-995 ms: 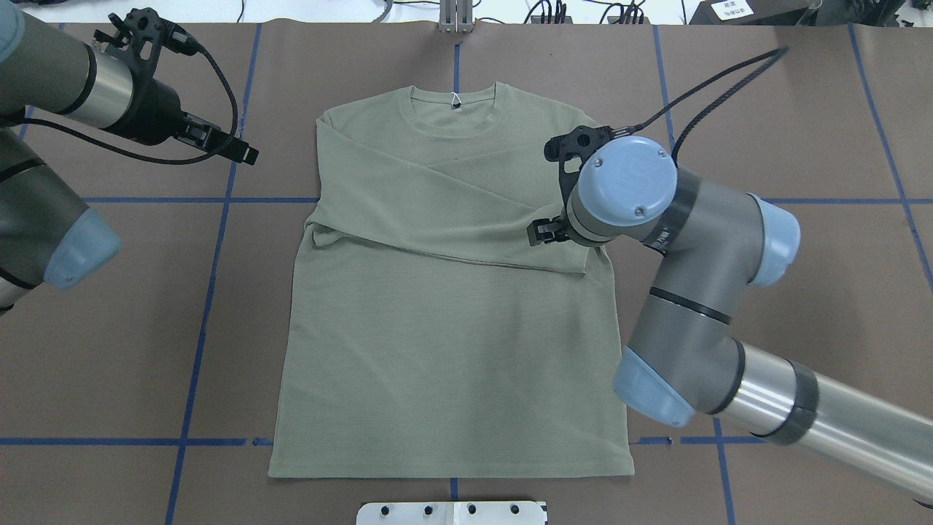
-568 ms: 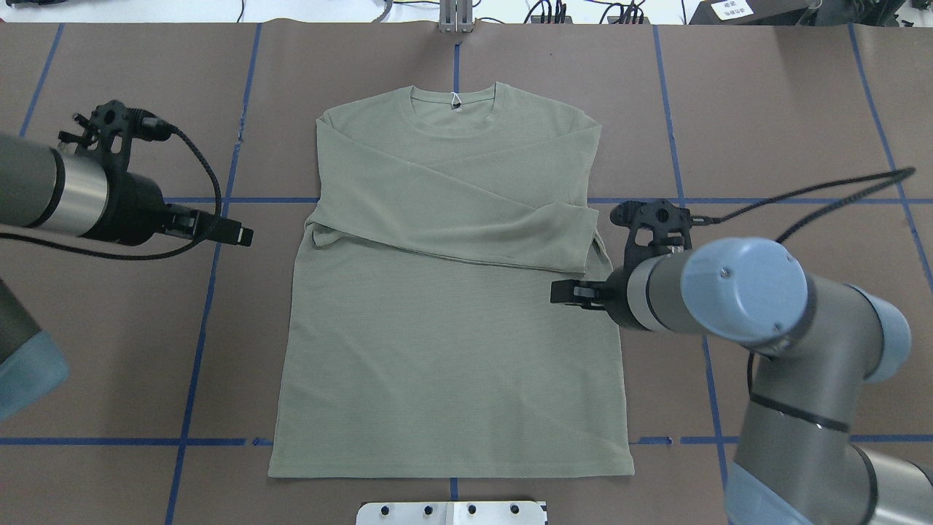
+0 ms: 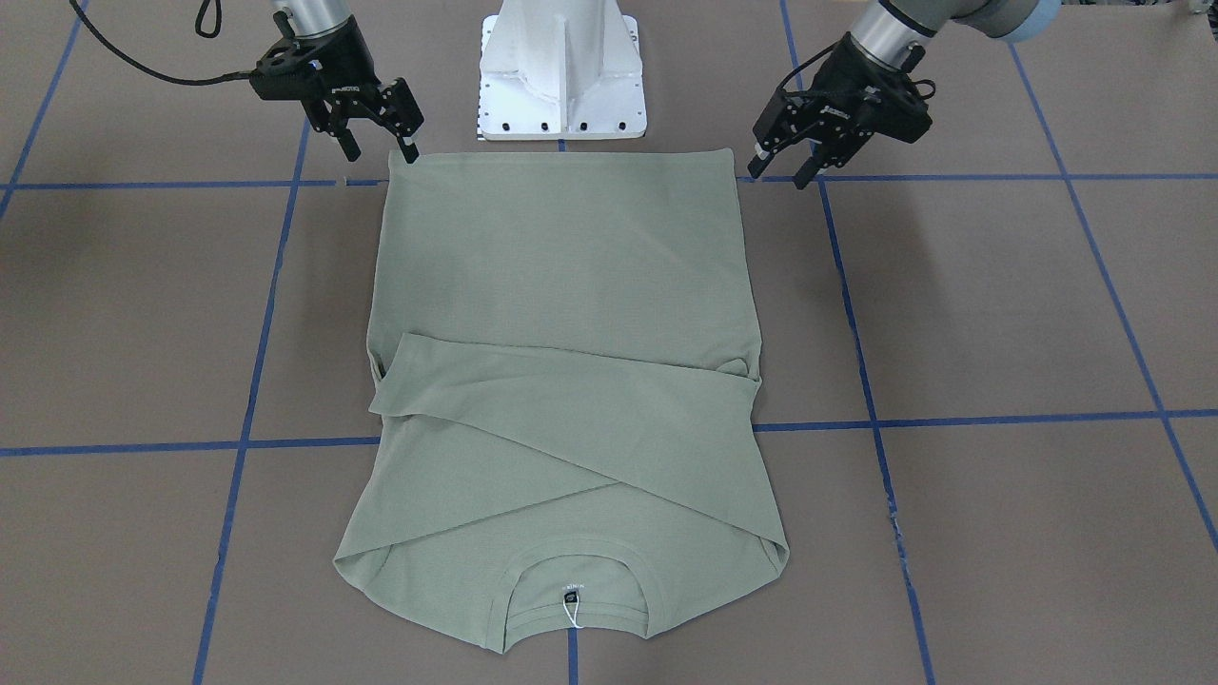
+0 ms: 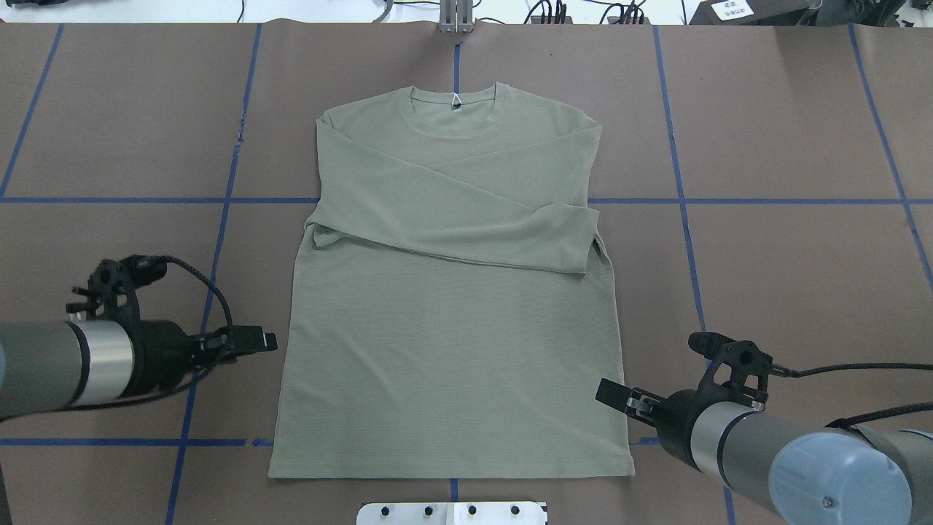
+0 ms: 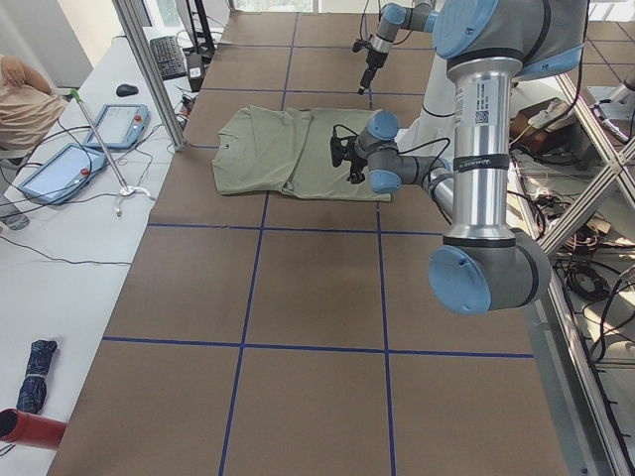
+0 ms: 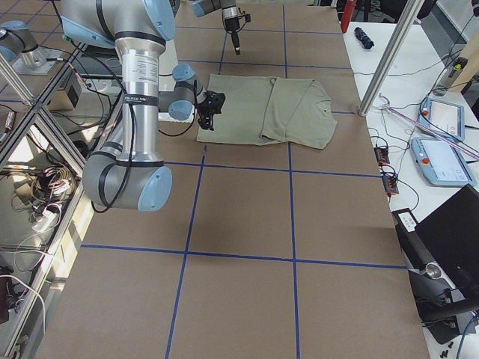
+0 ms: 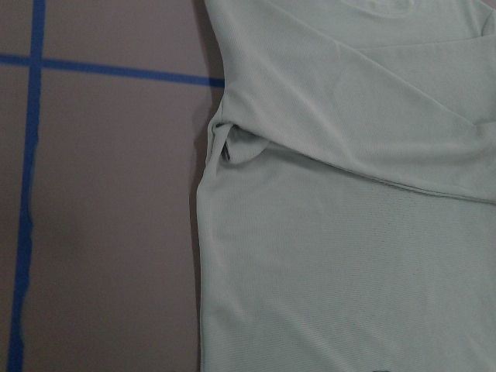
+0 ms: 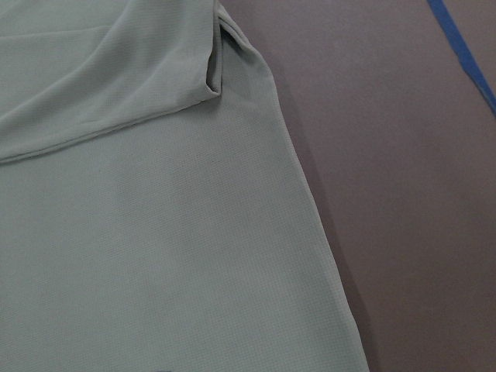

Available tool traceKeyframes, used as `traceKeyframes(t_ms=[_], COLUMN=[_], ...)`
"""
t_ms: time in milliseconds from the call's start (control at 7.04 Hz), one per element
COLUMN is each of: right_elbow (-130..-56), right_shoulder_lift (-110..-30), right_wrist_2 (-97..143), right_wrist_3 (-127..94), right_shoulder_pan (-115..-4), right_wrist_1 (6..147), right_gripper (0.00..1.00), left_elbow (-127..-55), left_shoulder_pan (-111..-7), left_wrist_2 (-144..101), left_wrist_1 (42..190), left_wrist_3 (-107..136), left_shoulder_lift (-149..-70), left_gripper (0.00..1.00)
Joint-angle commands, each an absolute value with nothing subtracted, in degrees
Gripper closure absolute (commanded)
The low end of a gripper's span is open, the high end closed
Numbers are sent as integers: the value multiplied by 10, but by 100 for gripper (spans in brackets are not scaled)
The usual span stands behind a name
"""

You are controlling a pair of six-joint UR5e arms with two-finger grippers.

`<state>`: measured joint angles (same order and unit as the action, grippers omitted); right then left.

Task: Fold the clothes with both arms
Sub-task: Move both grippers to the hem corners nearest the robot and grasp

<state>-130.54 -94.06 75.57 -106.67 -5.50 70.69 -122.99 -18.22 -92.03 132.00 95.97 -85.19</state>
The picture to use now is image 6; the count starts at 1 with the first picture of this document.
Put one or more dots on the upper blue teach pendant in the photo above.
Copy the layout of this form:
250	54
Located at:
443	117

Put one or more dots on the lower blue teach pendant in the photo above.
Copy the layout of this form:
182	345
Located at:
441	164

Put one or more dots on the brown box on shelf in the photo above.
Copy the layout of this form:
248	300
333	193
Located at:
67	95

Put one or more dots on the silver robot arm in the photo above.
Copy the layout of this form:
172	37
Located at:
128	171
228	9

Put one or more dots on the black camera stand base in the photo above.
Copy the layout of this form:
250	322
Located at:
446	312

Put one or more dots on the aluminium frame post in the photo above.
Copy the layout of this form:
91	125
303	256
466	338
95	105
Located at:
398	36

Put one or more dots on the sage green t-shirt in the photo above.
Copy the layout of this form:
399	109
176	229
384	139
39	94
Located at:
262	110

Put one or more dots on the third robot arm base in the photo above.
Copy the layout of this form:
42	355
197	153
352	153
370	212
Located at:
19	47

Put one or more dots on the folded dark blue umbrella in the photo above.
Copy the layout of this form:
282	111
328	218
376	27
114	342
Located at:
363	38

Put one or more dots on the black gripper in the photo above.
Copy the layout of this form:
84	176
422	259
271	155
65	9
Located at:
230	25
205	111

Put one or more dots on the aluminium frame rack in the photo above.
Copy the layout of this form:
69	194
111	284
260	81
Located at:
44	211

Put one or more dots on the black laptop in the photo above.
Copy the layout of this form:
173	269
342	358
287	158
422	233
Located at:
448	236

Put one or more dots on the orange black connector module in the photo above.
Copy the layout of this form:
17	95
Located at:
381	154

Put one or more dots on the red cylinder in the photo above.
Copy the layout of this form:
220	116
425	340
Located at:
348	11

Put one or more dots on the blue teach pendant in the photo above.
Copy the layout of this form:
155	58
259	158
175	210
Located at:
443	117
441	164

